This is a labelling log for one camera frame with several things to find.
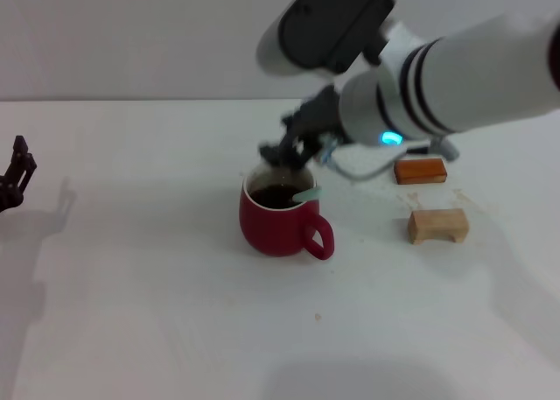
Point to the red ceramic cup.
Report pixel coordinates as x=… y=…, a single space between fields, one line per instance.
x=271 y=233

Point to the orange wooden block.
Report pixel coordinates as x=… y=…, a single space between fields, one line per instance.
x=420 y=171

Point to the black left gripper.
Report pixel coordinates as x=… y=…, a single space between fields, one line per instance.
x=9 y=196

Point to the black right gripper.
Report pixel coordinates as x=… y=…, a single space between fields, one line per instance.
x=317 y=120

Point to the dark brown coffee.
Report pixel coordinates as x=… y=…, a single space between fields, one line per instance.
x=271 y=196

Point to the light wooden arch block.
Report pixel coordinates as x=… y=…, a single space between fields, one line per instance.
x=437 y=225

